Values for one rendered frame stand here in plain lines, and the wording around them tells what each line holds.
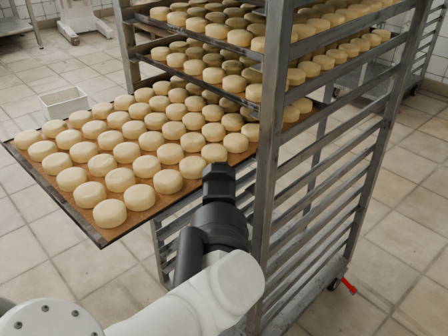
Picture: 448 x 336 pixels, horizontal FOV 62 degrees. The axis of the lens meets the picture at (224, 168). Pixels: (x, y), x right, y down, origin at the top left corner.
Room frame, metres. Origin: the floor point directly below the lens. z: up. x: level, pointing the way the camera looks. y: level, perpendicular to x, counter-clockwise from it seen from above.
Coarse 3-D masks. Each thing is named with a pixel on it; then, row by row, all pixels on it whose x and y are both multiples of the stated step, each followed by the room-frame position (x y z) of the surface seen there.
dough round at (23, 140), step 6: (24, 132) 0.65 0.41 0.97; (30, 132) 0.65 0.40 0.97; (36, 132) 0.65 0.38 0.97; (18, 138) 0.63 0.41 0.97; (24, 138) 0.63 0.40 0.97; (30, 138) 0.63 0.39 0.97; (36, 138) 0.63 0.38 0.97; (42, 138) 0.65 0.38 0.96; (18, 144) 0.62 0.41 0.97; (24, 144) 0.61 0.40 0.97; (30, 144) 0.62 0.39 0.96
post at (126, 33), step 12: (120, 0) 0.89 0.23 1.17; (120, 12) 0.88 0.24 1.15; (120, 24) 0.89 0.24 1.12; (132, 24) 0.90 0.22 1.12; (120, 36) 0.90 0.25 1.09; (132, 36) 0.90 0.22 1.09; (120, 48) 0.90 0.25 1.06; (132, 72) 0.89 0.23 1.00; (156, 228) 0.89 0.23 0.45; (156, 240) 0.88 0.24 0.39; (156, 252) 0.89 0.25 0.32; (168, 276) 0.90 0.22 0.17
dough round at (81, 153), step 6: (78, 144) 0.61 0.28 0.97; (84, 144) 0.61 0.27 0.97; (90, 144) 0.61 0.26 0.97; (72, 150) 0.58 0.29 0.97; (78, 150) 0.58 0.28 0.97; (84, 150) 0.58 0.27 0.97; (90, 150) 0.58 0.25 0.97; (96, 150) 0.59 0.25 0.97; (72, 156) 0.57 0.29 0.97; (78, 156) 0.57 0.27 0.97; (84, 156) 0.57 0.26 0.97; (90, 156) 0.58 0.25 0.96; (78, 162) 0.57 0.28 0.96; (84, 162) 0.57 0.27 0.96
